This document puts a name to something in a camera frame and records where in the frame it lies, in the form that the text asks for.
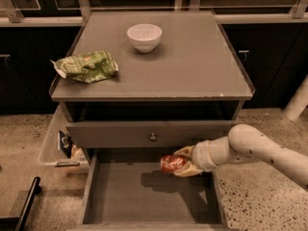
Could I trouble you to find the round metal drawer knob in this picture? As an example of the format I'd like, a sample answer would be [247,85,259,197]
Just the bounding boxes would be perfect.
[149,133,158,141]

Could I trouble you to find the grey open middle drawer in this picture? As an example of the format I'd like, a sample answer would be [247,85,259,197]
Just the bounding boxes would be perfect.
[69,151,232,231]

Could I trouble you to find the grey top drawer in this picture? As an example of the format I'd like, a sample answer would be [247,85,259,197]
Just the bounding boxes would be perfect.
[66,120,233,148]

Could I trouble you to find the green chip bag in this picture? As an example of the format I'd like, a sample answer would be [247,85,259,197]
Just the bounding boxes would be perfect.
[52,51,118,84]

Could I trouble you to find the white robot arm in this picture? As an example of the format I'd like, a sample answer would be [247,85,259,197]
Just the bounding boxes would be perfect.
[174,124,308,191]

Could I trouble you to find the dark snack packet in bin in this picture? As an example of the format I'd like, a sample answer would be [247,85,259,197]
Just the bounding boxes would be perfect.
[58,131,73,158]

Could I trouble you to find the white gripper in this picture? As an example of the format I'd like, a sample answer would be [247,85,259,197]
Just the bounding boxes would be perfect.
[173,137,229,177]

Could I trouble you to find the white table leg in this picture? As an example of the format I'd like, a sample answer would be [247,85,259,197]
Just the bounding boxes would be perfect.
[283,74,308,121]

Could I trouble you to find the white ceramic bowl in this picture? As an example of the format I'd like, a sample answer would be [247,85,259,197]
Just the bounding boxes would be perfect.
[127,24,163,53]

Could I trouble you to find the red coke can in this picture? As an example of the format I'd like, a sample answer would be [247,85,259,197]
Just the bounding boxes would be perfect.
[160,155,187,173]

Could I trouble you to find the clear plastic storage bin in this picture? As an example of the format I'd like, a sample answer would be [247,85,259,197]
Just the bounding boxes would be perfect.
[38,106,89,171]

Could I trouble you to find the grey wooden cabinet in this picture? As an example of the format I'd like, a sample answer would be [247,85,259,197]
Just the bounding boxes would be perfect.
[51,12,254,152]

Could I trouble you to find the black chair frame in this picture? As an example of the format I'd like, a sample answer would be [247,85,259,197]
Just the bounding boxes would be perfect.
[0,176,41,231]

